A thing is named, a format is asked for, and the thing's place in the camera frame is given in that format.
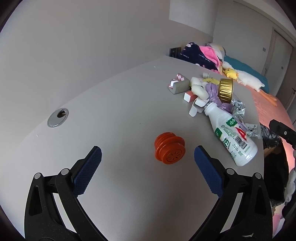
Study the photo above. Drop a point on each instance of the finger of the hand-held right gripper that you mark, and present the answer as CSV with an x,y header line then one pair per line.
x,y
283,132

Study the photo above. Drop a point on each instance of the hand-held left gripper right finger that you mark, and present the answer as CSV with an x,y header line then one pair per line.
x,y
208,169

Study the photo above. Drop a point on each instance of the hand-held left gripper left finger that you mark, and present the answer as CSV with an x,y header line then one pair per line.
x,y
89,169

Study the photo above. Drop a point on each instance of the orange ribbed plastic plug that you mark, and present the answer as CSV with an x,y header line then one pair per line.
x,y
170,148

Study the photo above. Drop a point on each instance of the white foam piece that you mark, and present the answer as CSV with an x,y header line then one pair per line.
x,y
200,91

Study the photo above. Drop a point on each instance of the black trash bin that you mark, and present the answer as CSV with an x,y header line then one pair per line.
x,y
275,173

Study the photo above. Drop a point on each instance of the bed with pink sheet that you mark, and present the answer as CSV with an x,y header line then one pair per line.
x,y
272,109

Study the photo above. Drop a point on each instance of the white plastic drink bottle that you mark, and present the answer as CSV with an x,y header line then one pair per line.
x,y
233,139

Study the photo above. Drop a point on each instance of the silver foil wrapper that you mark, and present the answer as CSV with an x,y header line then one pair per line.
x,y
238,107

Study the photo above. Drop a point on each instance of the white goose plush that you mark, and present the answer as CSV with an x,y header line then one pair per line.
x,y
247,80

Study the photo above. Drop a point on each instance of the gold metal jar lid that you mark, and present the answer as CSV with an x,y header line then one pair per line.
x,y
225,91

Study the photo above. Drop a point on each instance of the small pink box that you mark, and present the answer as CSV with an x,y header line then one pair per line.
x,y
189,95

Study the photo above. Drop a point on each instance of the teal quilt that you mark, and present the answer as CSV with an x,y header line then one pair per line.
x,y
245,66

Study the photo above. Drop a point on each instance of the purple plastic bag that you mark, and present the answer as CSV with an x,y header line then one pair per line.
x,y
212,91

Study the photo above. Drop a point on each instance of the yellow duck plush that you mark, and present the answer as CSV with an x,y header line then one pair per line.
x,y
231,73

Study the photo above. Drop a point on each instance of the white room door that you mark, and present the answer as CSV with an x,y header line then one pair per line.
x,y
277,53

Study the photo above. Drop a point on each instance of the grey foam corner guard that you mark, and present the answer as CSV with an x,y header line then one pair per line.
x,y
179,88

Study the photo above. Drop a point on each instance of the yellow tube with dark cap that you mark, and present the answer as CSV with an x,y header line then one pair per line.
x,y
211,80

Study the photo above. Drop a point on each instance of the white plastic cap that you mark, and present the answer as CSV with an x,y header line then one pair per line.
x,y
205,75

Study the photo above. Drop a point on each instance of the pink fleece blanket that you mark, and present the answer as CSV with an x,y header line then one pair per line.
x,y
208,52

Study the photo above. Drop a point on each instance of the navy printed blanket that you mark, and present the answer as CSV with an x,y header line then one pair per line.
x,y
192,54

